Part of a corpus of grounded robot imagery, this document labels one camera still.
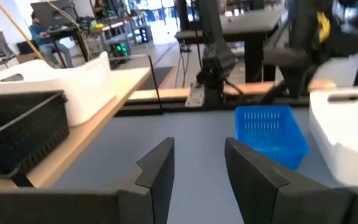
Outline wooden base board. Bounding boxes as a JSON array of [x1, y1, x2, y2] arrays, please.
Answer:
[[126, 79, 337, 105]]

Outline yellow pole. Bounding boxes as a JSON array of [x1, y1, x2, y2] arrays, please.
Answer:
[[0, 0, 47, 62]]

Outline green-lit computer tower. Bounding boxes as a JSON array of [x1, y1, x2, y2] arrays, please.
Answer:
[[104, 33, 132, 68]]

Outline black floor mat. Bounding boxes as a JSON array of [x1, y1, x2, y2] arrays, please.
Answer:
[[140, 65, 174, 91]]

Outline white plastic basket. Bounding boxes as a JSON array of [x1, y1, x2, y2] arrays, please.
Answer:
[[308, 86, 358, 187], [0, 51, 117, 128]]

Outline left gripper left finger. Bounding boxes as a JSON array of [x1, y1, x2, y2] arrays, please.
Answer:
[[99, 136, 175, 224]]

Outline yellow cable tie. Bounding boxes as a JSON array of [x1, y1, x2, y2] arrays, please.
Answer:
[[317, 11, 331, 44]]

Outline computer monitor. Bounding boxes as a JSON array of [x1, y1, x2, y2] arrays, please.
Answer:
[[29, 0, 74, 28]]

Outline wooden shelf with black frame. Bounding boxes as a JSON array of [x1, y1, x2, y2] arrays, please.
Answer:
[[0, 54, 164, 191]]

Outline grey desk with black legs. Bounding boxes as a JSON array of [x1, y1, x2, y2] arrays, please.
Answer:
[[175, 7, 287, 83]]

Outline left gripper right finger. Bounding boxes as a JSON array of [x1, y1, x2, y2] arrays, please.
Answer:
[[224, 137, 354, 224]]

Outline blue slotted basket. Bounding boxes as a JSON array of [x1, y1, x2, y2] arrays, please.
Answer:
[[234, 105, 310, 170]]

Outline person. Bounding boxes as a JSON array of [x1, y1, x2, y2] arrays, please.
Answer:
[[29, 11, 74, 69]]

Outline black slotted basket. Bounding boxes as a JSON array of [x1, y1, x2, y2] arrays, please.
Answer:
[[0, 90, 71, 175]]

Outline silver metal bracket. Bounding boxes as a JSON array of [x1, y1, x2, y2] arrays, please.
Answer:
[[185, 82, 206, 108]]

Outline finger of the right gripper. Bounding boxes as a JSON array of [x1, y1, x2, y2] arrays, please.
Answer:
[[278, 63, 313, 101], [262, 45, 310, 68]]

